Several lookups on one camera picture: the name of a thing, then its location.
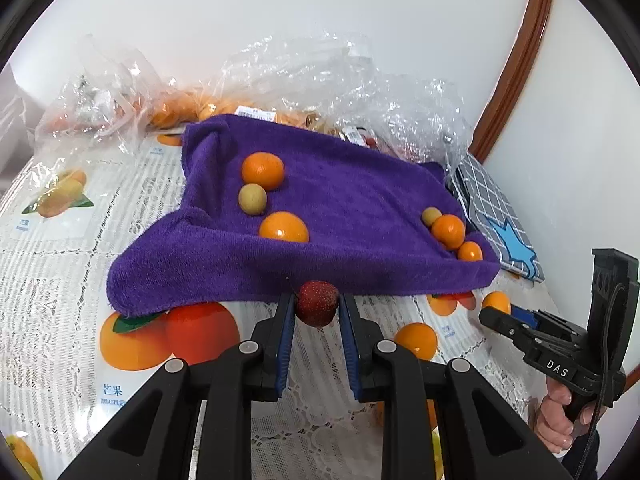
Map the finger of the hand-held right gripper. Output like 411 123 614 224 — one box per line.
510 308 584 344
478 306 539 357

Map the oval orange kumquat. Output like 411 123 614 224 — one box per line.
482 290 512 316

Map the large orange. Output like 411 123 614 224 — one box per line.
395 322 439 361
241 152 286 192
431 214 466 251

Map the purple towel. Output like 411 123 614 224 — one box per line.
107 113 501 318

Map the brown wooden door frame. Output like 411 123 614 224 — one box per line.
471 0 557 162

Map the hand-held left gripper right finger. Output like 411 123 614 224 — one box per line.
337 295 573 480

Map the clear plastic bag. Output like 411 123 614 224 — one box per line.
165 32 382 141
34 34 168 153
320 74 474 181

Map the black cable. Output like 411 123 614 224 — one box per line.
574 282 630 480

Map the printed fruit tablecloth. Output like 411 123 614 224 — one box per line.
0 125 561 480

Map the person's right hand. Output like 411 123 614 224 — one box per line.
536 376 602 457

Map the pile of bagged oranges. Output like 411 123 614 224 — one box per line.
149 87 313 130

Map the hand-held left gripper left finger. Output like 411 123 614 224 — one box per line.
57 292 296 480

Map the grey checked cloth blue star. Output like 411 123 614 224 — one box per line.
449 152 546 283

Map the small red fruit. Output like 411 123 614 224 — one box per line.
295 280 339 328

